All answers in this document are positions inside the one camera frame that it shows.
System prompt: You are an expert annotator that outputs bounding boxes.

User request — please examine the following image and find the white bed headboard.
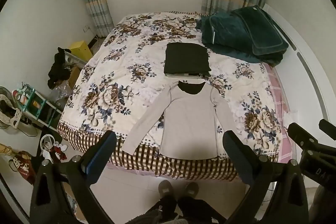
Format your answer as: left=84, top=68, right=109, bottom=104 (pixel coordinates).
left=263, top=4, right=335, bottom=127

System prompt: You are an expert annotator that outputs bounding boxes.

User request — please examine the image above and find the yellow box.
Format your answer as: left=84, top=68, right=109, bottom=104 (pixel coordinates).
left=69, top=40, right=93, bottom=62

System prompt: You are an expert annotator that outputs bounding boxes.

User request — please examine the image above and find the black folded garment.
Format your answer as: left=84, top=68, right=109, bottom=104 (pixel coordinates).
left=163, top=43, right=211, bottom=76

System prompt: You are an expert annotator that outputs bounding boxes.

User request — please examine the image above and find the pink bed sheet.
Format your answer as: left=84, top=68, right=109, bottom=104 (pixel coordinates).
left=263, top=63, right=293, bottom=163

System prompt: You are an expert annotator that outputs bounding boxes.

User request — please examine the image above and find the dark green pillow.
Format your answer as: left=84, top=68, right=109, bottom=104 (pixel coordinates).
left=231, top=6, right=288, bottom=56

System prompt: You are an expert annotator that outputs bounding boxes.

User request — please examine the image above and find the dark green blanket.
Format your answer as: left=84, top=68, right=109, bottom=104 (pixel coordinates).
left=196, top=12, right=283, bottom=67

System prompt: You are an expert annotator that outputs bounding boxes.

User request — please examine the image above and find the red printed bag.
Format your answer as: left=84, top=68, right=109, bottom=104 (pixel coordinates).
left=9, top=151, right=36, bottom=185

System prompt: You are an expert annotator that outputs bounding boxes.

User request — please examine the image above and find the beige long sleeve shirt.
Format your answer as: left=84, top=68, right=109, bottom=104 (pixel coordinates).
left=122, top=81, right=237, bottom=160

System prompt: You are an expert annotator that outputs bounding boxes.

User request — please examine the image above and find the right grey slipper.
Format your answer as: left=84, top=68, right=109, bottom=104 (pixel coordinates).
left=184, top=182, right=199, bottom=198

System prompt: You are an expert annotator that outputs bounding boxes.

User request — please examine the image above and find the teal shelf rack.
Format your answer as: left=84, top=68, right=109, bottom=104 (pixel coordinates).
left=13, top=83, right=62, bottom=132

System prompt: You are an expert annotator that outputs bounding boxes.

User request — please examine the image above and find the white electric fan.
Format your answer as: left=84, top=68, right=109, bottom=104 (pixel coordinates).
left=1, top=87, right=38, bottom=138

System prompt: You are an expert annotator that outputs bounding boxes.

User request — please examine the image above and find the black clothes pile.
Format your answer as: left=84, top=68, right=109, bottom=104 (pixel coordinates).
left=47, top=47, right=71, bottom=90

